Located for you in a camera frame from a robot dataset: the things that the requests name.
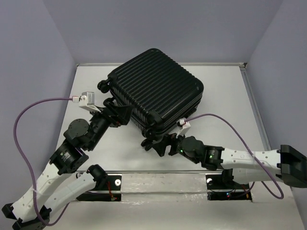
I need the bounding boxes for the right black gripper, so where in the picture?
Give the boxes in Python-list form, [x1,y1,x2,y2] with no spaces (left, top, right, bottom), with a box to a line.
[152,128,199,164]

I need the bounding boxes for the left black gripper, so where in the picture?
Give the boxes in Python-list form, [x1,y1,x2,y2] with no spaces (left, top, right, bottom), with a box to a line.
[89,101,137,150]

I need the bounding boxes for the black hard-shell suitcase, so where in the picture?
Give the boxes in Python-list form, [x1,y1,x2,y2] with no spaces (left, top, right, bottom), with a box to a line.
[97,48,204,150]

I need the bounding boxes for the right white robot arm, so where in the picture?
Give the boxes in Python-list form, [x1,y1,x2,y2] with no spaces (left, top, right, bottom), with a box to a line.
[153,134,307,188]

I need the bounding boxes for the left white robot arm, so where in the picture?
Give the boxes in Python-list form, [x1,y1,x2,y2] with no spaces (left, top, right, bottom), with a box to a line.
[2,94,132,230]

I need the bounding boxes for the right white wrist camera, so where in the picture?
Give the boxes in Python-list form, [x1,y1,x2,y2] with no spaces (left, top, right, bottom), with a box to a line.
[176,119,191,138]

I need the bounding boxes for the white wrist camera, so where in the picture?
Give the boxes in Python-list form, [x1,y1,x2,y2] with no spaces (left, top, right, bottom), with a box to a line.
[72,92,100,113]
[176,119,191,138]

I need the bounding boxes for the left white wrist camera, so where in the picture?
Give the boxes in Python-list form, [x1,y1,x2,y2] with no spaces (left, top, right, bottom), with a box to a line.
[72,92,100,113]

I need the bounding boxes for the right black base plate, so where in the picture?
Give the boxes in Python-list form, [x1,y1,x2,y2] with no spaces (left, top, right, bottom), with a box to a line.
[206,174,252,201]

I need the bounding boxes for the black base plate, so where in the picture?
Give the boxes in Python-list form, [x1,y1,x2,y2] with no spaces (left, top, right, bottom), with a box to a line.
[76,173,122,202]
[206,174,252,201]

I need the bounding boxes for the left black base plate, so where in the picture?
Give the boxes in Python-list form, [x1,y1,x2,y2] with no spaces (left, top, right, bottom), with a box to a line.
[76,173,122,202]

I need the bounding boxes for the metal table edge rail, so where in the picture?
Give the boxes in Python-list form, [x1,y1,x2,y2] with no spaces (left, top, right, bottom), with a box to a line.
[240,63,272,150]

